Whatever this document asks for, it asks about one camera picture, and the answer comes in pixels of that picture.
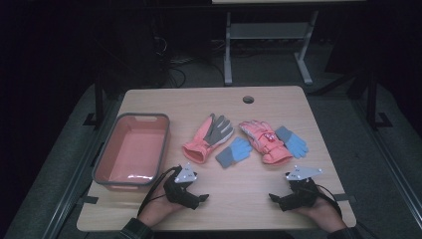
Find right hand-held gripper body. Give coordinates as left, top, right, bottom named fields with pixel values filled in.
left=282, top=164, right=323, bottom=211

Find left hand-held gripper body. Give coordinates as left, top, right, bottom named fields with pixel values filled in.
left=163, top=162, right=200, bottom=211

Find blue fleece glove grey cuff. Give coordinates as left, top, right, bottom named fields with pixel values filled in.
left=274, top=124, right=310, bottom=159

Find pink glove with grey palm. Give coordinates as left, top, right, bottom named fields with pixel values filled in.
left=181, top=113, right=235, bottom=165

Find pink blue-cuffed glove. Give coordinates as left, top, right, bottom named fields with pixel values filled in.
left=238, top=119, right=295, bottom=166

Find pink plastic tray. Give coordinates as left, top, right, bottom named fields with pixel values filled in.
left=92, top=112, right=171, bottom=193

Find person's left hand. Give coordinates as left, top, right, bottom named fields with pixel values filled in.
left=137, top=183, right=187, bottom=229

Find person's right hand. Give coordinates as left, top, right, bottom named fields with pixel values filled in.
left=295, top=195, right=348, bottom=233

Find left hand-held gripper black cable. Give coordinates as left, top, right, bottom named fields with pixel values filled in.
left=136, top=164, right=181, bottom=217

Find hand-held gripper black cable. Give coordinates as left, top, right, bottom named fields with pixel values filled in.
left=136, top=164, right=181, bottom=217
left=312, top=183, right=343, bottom=219

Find right hand-held gripper black cable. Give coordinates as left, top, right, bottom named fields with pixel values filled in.
left=312, top=183, right=343, bottom=219

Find black floor cables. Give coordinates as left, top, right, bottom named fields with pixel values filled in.
left=150, top=33, right=227, bottom=90

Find desk with grey metal frame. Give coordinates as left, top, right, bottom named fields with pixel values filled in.
left=211, top=0, right=366, bottom=87

